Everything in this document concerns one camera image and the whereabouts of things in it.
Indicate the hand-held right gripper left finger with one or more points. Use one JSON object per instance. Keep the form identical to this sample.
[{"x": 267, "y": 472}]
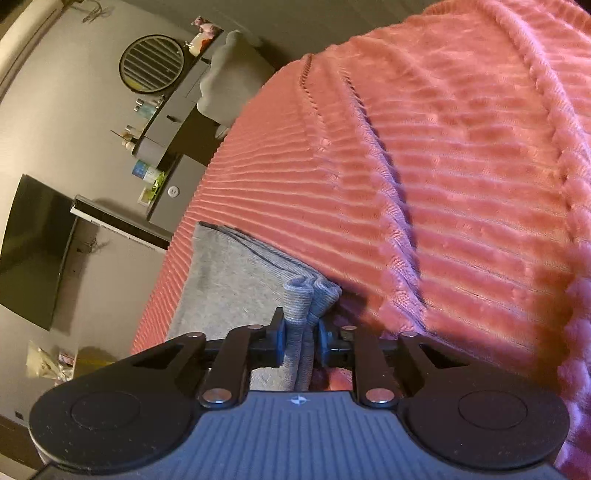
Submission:
[{"x": 276, "y": 342}]

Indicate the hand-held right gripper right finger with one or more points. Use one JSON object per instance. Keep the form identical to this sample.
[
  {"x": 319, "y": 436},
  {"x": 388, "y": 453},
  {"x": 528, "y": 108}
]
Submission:
[{"x": 326, "y": 342}]

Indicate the grey pants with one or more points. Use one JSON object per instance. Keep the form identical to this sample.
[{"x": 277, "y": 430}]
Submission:
[{"x": 221, "y": 286}]

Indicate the grey cabinet with white knob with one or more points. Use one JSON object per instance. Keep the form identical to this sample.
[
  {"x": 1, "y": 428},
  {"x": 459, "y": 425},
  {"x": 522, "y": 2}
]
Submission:
[{"x": 180, "y": 198}]

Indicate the yellow side table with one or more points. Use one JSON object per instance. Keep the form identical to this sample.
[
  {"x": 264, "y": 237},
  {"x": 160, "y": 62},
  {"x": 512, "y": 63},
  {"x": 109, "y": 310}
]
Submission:
[{"x": 94, "y": 357}]

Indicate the white bowl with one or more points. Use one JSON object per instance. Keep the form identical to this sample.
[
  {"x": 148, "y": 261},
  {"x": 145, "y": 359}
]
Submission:
[{"x": 147, "y": 196}]

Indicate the tall white black panel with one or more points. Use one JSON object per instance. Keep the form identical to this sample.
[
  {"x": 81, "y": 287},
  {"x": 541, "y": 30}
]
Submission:
[{"x": 120, "y": 222}]

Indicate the green packet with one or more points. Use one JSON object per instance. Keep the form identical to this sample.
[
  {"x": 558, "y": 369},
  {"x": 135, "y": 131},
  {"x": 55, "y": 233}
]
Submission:
[{"x": 158, "y": 181}]

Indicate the small pink jar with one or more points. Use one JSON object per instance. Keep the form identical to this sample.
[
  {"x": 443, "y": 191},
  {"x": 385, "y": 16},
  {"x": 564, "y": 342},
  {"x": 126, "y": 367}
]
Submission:
[{"x": 67, "y": 360}]

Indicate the pink ribbed blanket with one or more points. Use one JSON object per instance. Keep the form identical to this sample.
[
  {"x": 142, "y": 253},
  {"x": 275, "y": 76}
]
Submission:
[{"x": 438, "y": 161}]

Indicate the blue tissue box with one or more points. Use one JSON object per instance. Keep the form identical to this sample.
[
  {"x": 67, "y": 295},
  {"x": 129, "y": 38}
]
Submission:
[{"x": 145, "y": 170}]

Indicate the cream wrapped bouquet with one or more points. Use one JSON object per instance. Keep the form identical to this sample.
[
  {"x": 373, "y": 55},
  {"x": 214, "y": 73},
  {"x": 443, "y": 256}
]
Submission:
[{"x": 41, "y": 362}]

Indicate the reed diffuser bottle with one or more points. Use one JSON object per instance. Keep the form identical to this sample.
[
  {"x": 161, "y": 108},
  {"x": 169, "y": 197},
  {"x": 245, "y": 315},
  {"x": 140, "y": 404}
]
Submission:
[{"x": 129, "y": 138}]

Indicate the grey vanity desk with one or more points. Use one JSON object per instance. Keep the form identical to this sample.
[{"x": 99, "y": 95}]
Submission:
[{"x": 180, "y": 106}]

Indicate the black television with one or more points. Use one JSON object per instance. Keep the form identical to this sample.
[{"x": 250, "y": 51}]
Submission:
[{"x": 32, "y": 249}]

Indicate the teal bottle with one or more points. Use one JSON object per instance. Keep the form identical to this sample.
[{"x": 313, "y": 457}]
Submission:
[{"x": 148, "y": 108}]

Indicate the round black mirror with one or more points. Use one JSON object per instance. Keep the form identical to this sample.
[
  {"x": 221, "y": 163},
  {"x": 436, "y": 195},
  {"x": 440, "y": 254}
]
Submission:
[{"x": 152, "y": 63}]

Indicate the red white pouch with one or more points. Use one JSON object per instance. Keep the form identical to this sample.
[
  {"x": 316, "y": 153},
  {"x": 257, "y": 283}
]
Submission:
[{"x": 199, "y": 44}]

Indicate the pink plush toy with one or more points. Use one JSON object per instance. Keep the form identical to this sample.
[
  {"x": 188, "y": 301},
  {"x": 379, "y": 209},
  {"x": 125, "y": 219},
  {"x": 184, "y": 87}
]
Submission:
[{"x": 207, "y": 25}]

